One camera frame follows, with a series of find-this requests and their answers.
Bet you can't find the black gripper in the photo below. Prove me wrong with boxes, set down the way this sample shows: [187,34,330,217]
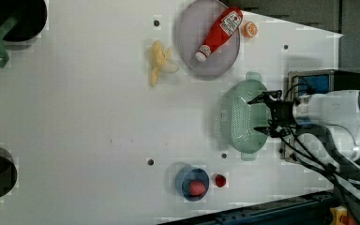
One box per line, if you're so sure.
[248,90,295,138]

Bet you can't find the mint green oval strainer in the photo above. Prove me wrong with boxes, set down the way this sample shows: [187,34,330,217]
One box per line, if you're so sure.
[219,72,270,161]

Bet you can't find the silver black toaster oven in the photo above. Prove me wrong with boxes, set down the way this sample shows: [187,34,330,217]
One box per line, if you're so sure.
[287,70,360,163]

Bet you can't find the red strawberry toy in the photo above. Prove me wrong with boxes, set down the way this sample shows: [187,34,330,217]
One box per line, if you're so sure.
[215,174,227,188]

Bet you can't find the orange slice toy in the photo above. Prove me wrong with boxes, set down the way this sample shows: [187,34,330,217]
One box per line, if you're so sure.
[243,22,258,38]

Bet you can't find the grey round plate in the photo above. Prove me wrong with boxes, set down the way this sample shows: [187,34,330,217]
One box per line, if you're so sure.
[175,0,240,78]

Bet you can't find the red ketchup bottle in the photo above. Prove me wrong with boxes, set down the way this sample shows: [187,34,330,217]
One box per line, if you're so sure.
[195,7,243,62]

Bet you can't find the blue bowl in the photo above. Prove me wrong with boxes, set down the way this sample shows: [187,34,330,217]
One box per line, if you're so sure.
[175,165,209,202]

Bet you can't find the pink toy fruit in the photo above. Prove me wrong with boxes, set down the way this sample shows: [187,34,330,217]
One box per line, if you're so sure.
[188,181,206,196]

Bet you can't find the yellow red emergency button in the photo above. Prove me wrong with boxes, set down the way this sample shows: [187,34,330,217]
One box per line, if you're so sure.
[330,206,356,225]

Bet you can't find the peeled banana toy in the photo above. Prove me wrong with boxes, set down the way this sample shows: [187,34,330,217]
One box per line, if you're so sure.
[150,40,179,86]

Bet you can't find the black pot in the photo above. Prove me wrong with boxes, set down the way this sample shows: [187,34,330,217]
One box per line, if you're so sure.
[0,0,48,42]

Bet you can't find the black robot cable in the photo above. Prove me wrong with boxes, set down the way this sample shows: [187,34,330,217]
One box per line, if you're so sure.
[275,82,360,201]

